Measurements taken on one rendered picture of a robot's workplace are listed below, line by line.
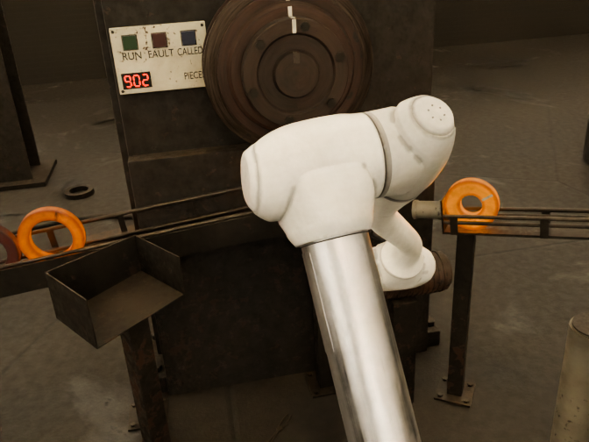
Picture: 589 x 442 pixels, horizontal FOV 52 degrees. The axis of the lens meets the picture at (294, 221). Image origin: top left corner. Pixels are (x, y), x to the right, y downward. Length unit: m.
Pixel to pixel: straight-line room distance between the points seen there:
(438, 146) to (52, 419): 1.77
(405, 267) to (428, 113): 0.59
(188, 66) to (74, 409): 1.24
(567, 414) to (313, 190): 1.18
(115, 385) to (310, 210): 1.66
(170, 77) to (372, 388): 1.20
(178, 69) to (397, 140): 1.04
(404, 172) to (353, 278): 0.17
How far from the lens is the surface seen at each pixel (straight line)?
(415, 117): 0.88
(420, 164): 0.90
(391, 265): 1.40
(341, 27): 1.70
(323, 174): 0.83
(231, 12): 1.66
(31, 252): 1.91
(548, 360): 2.44
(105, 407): 2.30
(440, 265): 1.90
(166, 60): 1.81
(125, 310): 1.64
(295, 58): 1.61
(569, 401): 1.80
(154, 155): 1.87
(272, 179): 0.82
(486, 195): 1.82
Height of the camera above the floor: 1.44
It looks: 25 degrees down
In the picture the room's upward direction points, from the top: 3 degrees counter-clockwise
